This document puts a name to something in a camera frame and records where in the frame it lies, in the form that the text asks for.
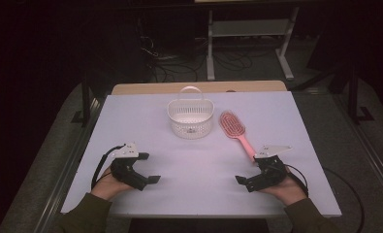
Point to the pink hairbrush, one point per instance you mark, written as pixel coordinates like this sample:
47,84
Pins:
232,124

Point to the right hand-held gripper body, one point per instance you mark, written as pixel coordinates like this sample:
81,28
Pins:
270,174

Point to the wooden table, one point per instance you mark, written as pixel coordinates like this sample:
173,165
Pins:
153,88

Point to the person's left hand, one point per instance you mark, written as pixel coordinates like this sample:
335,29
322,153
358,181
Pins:
106,187

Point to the black metal stand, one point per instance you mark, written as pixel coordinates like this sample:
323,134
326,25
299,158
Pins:
86,103
353,97

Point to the white metal desk frame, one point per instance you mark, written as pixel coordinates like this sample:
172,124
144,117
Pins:
248,28

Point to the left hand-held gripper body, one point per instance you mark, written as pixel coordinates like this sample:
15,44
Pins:
127,171

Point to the white plastic basket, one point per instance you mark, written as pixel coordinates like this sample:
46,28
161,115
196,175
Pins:
190,124

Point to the person's right hand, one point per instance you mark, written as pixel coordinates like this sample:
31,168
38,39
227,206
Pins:
291,192

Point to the metal floor rail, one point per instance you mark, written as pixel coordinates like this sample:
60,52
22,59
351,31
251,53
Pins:
69,168
373,168

